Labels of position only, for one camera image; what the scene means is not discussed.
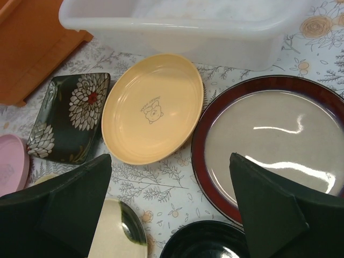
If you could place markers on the orange plastic bin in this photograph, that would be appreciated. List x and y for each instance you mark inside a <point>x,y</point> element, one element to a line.
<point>33,44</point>

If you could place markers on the black floral rectangular plate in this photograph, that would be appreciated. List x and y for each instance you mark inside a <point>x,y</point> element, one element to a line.
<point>69,117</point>

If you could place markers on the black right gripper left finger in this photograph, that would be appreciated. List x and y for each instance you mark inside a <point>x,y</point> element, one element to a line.
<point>58,217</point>

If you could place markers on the yellow bear plate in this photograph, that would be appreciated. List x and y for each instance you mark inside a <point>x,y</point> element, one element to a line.
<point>152,109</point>

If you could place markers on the black round plate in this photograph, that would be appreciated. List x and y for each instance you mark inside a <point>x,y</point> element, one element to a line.
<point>206,238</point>

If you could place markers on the red rimmed grey plate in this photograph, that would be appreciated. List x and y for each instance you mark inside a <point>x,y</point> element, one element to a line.
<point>286,124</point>

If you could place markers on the pink plate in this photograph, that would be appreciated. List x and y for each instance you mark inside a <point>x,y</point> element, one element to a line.
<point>15,164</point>

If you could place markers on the cream plate with green patch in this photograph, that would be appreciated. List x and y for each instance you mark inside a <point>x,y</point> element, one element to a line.
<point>119,232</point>

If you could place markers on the white plastic bin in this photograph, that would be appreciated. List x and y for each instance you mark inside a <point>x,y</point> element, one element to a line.
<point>252,45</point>

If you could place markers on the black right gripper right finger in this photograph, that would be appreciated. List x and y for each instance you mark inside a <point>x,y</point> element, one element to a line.
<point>282,218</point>

